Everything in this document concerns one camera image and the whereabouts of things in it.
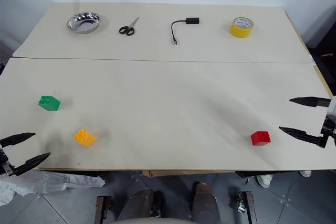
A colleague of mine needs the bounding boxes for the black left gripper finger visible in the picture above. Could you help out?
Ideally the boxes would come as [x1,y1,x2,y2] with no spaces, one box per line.
[0,132,36,149]
[14,152,51,177]

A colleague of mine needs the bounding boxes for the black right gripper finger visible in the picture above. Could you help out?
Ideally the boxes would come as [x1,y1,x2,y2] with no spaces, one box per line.
[289,97,332,109]
[278,126,327,148]

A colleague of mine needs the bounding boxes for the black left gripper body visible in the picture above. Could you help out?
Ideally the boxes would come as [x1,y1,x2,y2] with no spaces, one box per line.
[0,144,17,177]

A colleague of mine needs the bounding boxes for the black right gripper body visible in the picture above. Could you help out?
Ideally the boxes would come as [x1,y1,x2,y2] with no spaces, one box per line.
[320,114,336,146]

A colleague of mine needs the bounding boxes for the crumpled white plastic sheet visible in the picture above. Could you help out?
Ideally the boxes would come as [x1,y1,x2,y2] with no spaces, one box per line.
[0,169,106,207]

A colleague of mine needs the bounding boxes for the red toy brick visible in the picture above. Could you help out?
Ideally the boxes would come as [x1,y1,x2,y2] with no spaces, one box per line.
[250,130,272,146]

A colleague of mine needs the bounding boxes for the green toy brick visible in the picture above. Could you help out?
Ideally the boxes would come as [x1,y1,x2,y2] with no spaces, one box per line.
[38,95,61,111]

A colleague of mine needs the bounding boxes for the yellow toy brick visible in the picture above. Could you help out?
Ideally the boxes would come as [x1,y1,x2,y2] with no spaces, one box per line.
[73,129,97,148]

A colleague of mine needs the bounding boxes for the black furniture beside table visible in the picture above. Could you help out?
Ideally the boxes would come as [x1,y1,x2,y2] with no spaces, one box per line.
[305,5,336,97]

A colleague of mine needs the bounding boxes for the yellow tape roll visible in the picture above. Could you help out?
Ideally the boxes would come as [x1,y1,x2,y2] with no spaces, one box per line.
[230,17,255,39]

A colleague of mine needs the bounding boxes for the dark brown rounded shape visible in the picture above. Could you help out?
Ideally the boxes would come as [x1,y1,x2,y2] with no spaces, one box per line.
[117,188,164,222]
[192,181,221,224]

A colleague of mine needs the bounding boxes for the round steel bowl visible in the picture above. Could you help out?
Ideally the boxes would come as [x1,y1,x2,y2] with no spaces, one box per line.
[66,11,101,35]

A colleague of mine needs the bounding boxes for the cream table mat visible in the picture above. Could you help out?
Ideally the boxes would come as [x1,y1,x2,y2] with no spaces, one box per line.
[0,57,336,171]
[12,2,316,64]

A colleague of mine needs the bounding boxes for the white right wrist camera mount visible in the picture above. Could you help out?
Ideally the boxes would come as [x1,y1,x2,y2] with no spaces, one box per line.
[326,96,336,121]

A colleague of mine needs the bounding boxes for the rusty metal frame post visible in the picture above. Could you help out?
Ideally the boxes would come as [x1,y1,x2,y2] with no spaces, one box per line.
[237,190,256,224]
[95,195,113,224]

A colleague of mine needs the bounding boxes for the black adapter with cable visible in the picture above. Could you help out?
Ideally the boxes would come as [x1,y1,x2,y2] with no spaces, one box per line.
[171,17,201,46]

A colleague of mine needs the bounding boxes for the black handled scissors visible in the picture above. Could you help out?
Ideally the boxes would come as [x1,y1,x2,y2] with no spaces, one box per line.
[118,17,140,37]

